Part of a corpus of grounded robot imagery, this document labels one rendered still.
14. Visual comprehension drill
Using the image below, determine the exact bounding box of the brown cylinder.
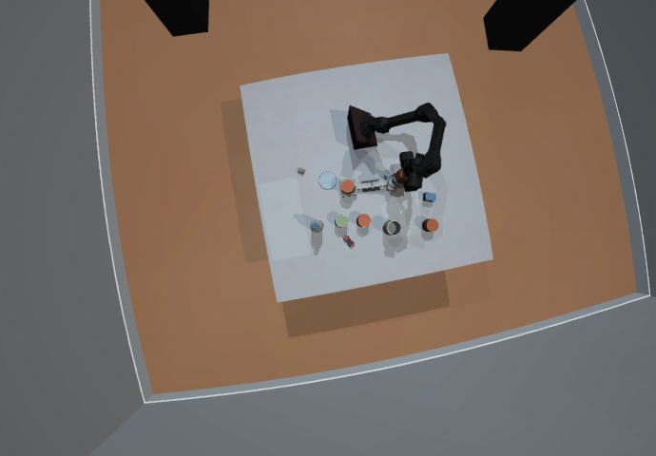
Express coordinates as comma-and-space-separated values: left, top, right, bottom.
357, 214, 371, 227
395, 167, 407, 184
341, 180, 355, 194
422, 218, 439, 232

